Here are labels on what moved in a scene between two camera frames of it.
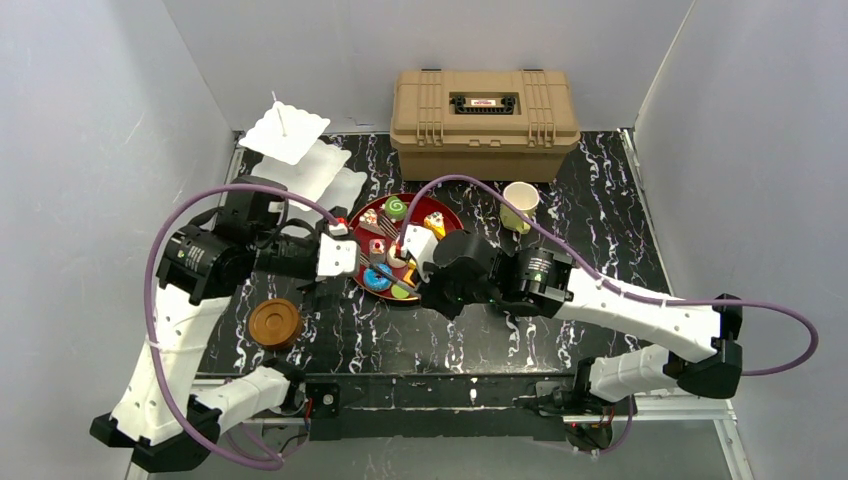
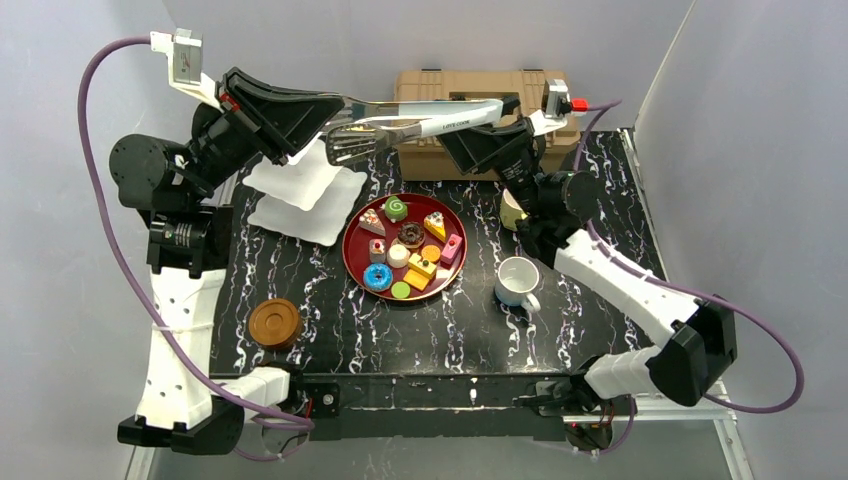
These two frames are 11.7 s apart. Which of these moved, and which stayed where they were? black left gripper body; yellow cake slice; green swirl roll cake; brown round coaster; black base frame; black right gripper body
Moved: black right gripper body; black left gripper body
Stayed: brown round coaster; green swirl roll cake; yellow cake slice; black base frame
